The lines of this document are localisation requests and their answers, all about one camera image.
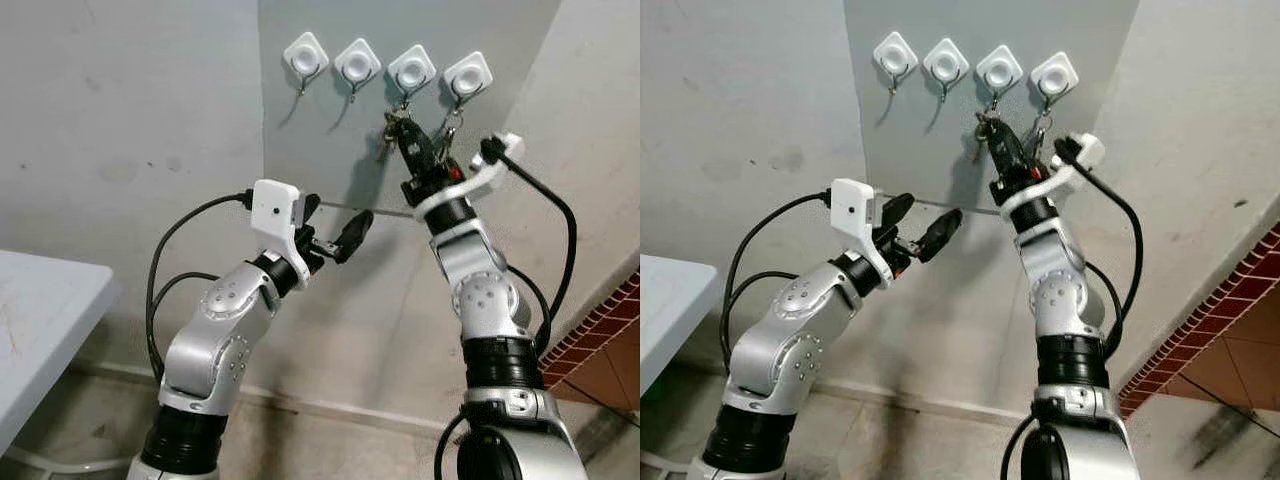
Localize key bunch with black fob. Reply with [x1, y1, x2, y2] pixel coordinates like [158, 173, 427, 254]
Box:
[972, 100, 1001, 164]
[378, 100, 413, 164]

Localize grey hook backing panel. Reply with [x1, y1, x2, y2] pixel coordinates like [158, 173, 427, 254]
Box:
[258, 0, 563, 219]
[843, 0, 1141, 217]

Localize small silver key bunch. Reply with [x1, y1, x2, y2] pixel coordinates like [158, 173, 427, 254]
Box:
[1030, 98, 1057, 151]
[440, 98, 469, 151]

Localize white folding table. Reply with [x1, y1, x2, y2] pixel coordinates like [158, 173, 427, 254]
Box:
[0, 250, 133, 477]
[640, 255, 707, 473]

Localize red brick pattern tile surface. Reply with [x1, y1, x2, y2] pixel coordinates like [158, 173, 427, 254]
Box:
[540, 270, 641, 416]
[1118, 222, 1280, 421]

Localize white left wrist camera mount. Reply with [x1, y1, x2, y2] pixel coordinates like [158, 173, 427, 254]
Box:
[250, 180, 313, 287]
[830, 178, 896, 287]

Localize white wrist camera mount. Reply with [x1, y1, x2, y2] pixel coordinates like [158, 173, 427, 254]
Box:
[250, 180, 313, 287]
[1000, 132, 1106, 217]
[830, 178, 896, 287]
[412, 132, 526, 217]

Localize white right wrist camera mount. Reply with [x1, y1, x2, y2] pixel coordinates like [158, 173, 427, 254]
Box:
[1000, 132, 1106, 217]
[412, 132, 526, 217]

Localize white diamond adhesive wall hook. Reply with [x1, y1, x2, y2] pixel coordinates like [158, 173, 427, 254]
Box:
[872, 31, 920, 97]
[333, 38, 383, 104]
[922, 38, 971, 103]
[975, 45, 1025, 101]
[442, 51, 495, 109]
[282, 31, 331, 97]
[1029, 52, 1081, 109]
[387, 44, 438, 101]

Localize short black left arm cable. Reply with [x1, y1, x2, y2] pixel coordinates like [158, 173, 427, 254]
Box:
[722, 268, 803, 341]
[148, 270, 221, 341]

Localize long black left arm cable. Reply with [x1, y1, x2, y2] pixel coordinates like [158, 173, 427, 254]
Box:
[145, 190, 253, 386]
[720, 190, 833, 371]

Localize black right upper arm cable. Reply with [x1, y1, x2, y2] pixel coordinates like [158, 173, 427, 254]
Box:
[433, 410, 471, 480]
[1000, 412, 1041, 480]

